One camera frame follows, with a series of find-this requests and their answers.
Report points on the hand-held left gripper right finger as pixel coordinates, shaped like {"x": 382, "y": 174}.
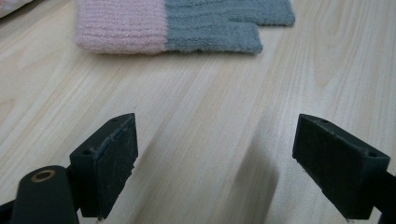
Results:
{"x": 339, "y": 174}

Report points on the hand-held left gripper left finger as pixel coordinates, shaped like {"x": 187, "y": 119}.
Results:
{"x": 106, "y": 168}

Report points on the pink and grey knit glove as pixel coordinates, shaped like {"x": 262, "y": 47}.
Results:
{"x": 186, "y": 31}

